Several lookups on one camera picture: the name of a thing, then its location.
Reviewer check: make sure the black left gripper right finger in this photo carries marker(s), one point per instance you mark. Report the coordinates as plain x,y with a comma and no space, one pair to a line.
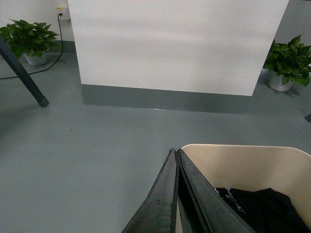
204,210

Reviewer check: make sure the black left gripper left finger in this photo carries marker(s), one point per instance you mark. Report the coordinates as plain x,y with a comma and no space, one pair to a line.
157,214

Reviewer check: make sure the beige plastic laundry hamper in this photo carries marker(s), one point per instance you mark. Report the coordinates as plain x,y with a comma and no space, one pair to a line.
252,168

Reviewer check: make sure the black printed t-shirt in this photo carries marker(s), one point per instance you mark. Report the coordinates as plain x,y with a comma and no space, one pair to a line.
266,211

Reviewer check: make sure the dark grey rack leg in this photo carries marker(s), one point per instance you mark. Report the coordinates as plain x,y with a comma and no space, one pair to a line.
21,73

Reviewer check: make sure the right potted green plant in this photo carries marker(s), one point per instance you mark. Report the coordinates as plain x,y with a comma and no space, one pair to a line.
288,63

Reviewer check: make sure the potted green plant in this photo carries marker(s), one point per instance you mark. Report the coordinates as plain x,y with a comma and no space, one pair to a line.
288,63
31,40

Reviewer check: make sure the left potted green plant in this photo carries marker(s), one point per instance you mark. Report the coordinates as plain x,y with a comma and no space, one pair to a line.
31,40

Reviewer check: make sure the white wall power socket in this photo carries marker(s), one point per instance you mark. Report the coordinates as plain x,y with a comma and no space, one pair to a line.
61,11

